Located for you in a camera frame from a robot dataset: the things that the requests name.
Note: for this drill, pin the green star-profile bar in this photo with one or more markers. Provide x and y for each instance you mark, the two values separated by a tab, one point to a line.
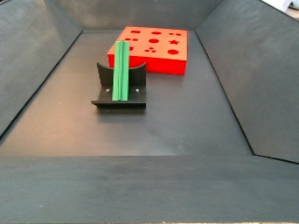
121	71

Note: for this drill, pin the black curved fixture stand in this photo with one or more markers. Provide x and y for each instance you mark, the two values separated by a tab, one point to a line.
137	88

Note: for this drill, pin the red block with shaped holes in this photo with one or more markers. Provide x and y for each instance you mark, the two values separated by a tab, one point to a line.
160	47

